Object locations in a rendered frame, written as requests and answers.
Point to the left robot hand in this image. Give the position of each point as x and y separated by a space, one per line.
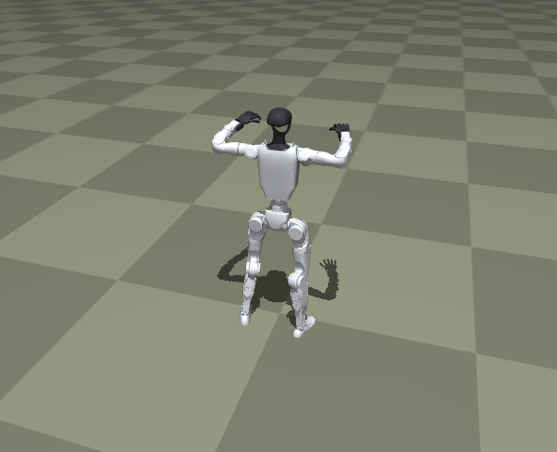
245 118

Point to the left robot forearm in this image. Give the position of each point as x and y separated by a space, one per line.
226 132

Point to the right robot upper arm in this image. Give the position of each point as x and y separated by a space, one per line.
308 157

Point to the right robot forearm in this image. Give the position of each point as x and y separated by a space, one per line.
345 146

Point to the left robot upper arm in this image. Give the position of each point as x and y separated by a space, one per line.
236 148

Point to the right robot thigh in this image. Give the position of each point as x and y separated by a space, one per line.
301 248

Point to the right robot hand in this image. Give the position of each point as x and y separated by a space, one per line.
340 128

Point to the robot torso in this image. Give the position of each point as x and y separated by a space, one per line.
278 178

